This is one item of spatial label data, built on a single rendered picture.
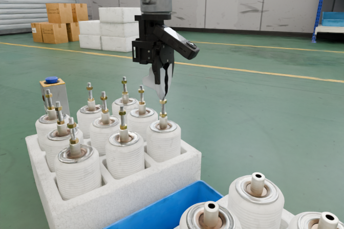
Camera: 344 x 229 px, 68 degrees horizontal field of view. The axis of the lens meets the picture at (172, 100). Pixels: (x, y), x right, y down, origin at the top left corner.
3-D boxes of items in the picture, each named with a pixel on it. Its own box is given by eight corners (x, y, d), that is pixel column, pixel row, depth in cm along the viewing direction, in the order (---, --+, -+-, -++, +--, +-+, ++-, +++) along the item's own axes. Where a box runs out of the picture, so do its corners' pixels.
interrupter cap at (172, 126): (148, 122, 73) (148, 120, 72) (173, 120, 74) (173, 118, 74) (151, 135, 66) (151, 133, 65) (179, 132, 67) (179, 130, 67)
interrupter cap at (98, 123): (92, 131, 68) (92, 128, 68) (92, 119, 75) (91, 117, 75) (121, 127, 70) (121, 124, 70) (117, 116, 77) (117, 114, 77)
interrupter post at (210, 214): (210, 231, 38) (211, 214, 37) (199, 221, 40) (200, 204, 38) (221, 224, 39) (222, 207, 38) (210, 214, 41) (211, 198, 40)
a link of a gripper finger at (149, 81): (146, 96, 68) (145, 63, 66) (165, 100, 66) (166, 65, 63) (140, 99, 66) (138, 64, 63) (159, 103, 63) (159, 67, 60)
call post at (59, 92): (57, 166, 95) (42, 87, 84) (53, 158, 100) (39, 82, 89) (77, 160, 98) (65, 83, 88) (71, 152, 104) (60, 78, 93)
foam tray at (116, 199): (65, 278, 56) (52, 215, 49) (35, 183, 85) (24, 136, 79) (199, 203, 77) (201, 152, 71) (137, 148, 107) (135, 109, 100)
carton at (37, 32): (49, 39, 449) (46, 21, 439) (58, 40, 438) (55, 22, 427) (33, 41, 425) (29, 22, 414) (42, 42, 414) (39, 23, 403)
